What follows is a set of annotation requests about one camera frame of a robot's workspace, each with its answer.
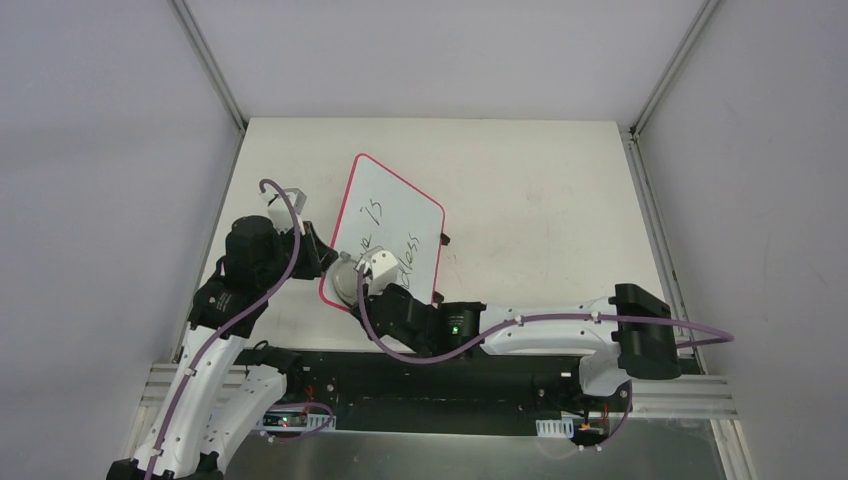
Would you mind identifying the grey eraser cloth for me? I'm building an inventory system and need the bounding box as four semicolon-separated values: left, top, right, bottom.
330;258;358;307

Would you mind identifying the pink-framed whiteboard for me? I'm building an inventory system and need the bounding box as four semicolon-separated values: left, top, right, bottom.
330;153;445;303

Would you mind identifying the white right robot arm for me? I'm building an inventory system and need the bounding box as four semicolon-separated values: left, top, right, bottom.
351;283;681;410

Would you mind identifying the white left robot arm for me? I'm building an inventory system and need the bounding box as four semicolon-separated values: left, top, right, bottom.
107;215;337;479

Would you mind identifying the left controller board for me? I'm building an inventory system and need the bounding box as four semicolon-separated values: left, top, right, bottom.
257;402;337;443

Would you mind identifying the controller board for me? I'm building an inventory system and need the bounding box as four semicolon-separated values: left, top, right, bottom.
257;402;337;443
534;413;612;448

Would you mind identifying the right controller board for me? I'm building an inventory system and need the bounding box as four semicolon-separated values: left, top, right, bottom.
534;413;612;448

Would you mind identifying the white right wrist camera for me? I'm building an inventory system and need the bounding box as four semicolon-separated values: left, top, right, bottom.
355;246;400;295

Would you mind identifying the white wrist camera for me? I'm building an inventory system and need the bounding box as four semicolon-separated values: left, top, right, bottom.
261;188;307;233
355;246;400;295

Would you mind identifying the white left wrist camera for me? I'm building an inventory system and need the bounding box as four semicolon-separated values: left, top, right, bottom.
261;188;307;233

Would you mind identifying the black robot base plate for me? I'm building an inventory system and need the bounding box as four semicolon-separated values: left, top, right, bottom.
235;346;632;437

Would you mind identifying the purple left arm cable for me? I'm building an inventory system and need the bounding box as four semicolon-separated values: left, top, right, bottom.
142;178;303;480

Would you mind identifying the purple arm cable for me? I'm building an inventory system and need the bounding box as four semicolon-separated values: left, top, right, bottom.
356;264;735;364
142;178;303;480

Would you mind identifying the aluminium frame post left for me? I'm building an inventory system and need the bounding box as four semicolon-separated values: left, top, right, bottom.
168;0;249;137

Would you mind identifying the aluminium frame post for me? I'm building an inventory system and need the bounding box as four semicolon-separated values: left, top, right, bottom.
629;0;724;141
168;0;249;137

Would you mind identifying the aluminium frame rail front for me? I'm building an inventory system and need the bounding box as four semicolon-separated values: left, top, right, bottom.
139;363;739;420

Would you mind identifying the aluminium frame post right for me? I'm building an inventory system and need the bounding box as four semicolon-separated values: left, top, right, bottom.
629;0;724;141

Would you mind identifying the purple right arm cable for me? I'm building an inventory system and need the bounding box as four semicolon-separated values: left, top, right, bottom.
356;264;735;364

